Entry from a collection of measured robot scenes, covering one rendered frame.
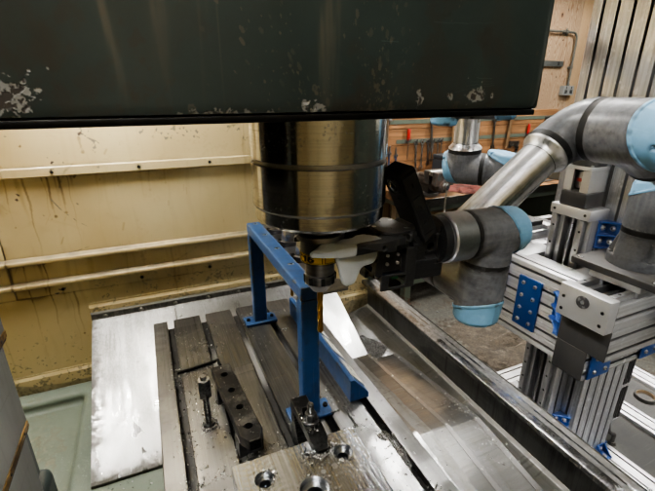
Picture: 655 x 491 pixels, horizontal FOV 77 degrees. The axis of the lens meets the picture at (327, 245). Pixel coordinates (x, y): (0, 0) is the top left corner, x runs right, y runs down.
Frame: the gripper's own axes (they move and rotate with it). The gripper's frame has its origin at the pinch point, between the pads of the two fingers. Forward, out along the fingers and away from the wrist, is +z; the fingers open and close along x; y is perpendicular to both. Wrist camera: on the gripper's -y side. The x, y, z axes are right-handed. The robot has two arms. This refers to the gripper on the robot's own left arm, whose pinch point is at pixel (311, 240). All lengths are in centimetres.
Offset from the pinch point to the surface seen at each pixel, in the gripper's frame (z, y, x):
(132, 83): 18.1, -17.6, -12.5
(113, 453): 36, 76, 57
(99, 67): 19.9, -18.5, -12.5
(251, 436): 5.4, 45.0, 16.5
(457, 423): -51, 65, 21
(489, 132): -280, 12, 259
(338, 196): 0.1, -7.4, -7.9
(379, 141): -5.0, -12.7, -6.9
